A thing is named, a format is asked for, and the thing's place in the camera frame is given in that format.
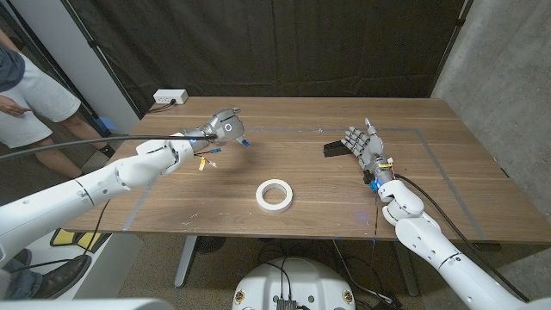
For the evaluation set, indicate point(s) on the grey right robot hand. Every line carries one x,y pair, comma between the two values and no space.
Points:
371,148

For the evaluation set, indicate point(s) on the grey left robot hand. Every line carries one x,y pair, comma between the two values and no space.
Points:
224,127

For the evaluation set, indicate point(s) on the clear glue bottle blue cap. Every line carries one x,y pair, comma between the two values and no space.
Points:
244,141

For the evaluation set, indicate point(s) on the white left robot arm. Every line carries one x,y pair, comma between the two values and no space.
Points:
86,189

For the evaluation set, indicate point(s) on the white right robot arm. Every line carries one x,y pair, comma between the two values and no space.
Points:
435,245

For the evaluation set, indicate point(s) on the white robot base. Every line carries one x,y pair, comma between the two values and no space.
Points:
297,280

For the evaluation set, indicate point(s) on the black stapler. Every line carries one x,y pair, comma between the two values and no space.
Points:
333,149

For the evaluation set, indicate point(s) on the white tape roll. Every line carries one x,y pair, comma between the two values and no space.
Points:
274,208

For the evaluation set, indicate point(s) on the white power strip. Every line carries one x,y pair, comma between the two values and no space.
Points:
170,95

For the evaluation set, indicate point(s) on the black backdrop curtain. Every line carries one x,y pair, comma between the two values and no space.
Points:
280,43

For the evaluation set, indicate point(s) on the black round floor stand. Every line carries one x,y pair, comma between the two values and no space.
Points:
213,244

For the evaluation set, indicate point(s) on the grey table leg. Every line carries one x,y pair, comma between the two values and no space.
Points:
406,267

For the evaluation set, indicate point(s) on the black backdrop stand pole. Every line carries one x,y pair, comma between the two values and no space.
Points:
103,60
450,47

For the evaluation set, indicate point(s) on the white table leg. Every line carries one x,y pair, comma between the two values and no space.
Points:
186,258

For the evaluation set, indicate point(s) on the black power adapter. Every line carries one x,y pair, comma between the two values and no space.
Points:
387,303

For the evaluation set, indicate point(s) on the person in white shorts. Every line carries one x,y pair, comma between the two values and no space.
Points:
39,99

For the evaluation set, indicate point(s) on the yellow black floor pad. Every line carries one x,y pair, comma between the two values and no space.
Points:
64,237

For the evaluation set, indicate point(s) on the person in blue jeans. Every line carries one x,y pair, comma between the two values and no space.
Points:
60,277

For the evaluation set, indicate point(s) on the white robot chest shell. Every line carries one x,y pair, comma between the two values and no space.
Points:
86,305

